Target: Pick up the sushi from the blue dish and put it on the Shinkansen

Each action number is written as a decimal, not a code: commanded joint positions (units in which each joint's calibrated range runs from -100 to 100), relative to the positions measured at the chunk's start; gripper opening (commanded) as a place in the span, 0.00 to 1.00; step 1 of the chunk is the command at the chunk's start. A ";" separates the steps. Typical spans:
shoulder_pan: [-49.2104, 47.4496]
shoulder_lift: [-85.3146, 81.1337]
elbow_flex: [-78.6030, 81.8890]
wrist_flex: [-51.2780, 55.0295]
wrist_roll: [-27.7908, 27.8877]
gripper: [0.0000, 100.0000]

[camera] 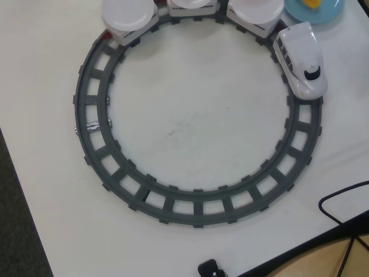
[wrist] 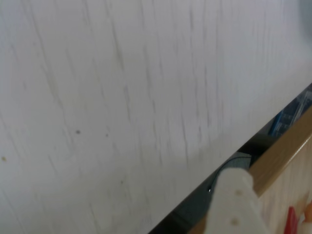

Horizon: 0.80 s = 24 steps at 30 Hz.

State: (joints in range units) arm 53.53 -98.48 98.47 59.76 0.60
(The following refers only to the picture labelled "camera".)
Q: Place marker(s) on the white round plastic dish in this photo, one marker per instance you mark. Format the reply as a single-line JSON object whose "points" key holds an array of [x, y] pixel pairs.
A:
{"points": [[191, 3], [127, 14]]}

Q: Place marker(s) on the white Shinkansen toy locomotive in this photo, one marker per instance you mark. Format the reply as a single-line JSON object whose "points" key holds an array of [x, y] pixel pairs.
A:
{"points": [[302, 60]]}

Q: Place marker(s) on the light blue round dish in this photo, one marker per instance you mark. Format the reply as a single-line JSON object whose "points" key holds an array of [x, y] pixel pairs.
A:
{"points": [[325, 15]]}

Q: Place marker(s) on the silver tape strip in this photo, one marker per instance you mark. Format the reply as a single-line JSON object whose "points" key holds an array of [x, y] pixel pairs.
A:
{"points": [[92, 127]]}

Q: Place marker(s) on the grey circular toy train track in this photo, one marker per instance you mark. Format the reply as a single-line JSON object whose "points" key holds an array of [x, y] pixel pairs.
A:
{"points": [[98, 95]]}

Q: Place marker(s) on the white toy train car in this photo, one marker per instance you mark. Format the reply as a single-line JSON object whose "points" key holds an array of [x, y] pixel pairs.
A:
{"points": [[191, 11], [129, 36], [261, 29]]}

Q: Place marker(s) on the black clamp piece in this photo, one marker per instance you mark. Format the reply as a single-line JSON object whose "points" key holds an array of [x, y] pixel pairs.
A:
{"points": [[210, 268]]}

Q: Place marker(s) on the white cup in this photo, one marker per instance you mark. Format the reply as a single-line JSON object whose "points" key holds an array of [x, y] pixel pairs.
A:
{"points": [[256, 10]]}

